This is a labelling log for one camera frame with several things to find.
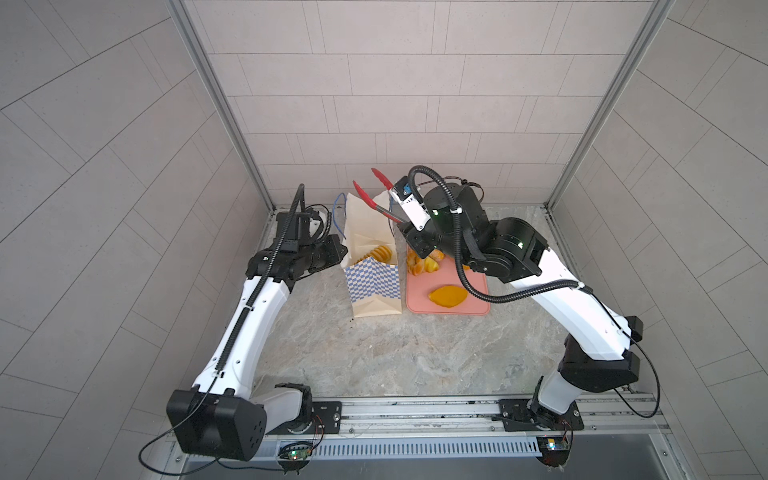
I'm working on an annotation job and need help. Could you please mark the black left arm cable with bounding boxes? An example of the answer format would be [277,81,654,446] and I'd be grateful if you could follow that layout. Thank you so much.
[137,183,332,478]

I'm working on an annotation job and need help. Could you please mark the red silicone steel tongs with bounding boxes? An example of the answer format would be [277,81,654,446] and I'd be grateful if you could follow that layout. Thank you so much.
[352,167,406,226]

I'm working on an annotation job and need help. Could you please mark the circuit board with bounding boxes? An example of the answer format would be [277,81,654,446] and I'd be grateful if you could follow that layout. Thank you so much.
[277,441,314,462]
[536,436,571,468]

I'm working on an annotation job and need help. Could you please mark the aluminium corner profile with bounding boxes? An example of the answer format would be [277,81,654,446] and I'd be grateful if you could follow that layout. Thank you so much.
[166,0,276,211]
[545,0,675,212]

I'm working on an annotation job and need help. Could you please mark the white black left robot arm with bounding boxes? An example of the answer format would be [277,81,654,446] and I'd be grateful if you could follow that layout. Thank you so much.
[166,234,347,461]

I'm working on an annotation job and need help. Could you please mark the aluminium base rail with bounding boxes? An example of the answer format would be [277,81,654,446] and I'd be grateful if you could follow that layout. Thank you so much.
[157,392,670,475]

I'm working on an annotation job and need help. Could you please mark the aluminium corner profile left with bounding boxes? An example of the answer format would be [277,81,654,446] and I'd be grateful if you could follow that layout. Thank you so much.
[166,0,276,211]

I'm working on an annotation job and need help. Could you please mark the right circuit board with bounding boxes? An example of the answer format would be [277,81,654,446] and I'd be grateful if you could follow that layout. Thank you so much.
[536,436,571,468]

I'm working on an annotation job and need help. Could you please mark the left circuit board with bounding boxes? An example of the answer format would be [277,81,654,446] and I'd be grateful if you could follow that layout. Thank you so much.
[277,441,314,462]

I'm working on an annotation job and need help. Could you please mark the pink plastic tray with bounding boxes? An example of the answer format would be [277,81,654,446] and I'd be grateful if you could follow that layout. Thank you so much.
[405,255,490,316]

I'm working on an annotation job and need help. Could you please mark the aluminium corner profile right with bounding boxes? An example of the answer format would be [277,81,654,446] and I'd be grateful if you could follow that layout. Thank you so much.
[545,0,675,212]

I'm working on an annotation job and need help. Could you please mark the braided pretzel bread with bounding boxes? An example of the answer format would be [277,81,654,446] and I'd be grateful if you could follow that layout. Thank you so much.
[406,249,425,276]

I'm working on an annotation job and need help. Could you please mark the sesame oval bread roll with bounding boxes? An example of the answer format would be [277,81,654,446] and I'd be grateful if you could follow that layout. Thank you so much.
[429,249,445,262]

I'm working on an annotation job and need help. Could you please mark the small yellow bun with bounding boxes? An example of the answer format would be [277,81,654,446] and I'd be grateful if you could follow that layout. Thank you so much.
[423,257,440,273]

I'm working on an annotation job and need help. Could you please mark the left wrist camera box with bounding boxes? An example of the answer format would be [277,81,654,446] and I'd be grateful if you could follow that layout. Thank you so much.
[277,209,324,253]

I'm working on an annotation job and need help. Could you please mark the blue checkered paper bag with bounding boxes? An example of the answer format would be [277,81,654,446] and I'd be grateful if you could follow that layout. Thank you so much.
[341,192,402,319]

